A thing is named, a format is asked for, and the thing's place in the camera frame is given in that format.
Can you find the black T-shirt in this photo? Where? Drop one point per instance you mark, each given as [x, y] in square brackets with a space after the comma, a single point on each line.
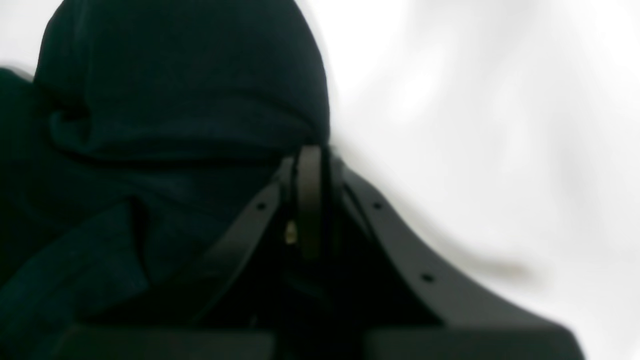
[147, 128]

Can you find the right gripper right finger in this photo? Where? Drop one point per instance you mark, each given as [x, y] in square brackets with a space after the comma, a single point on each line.
[408, 302]

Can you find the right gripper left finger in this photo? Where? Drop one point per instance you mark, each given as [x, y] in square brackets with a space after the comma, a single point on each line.
[162, 323]

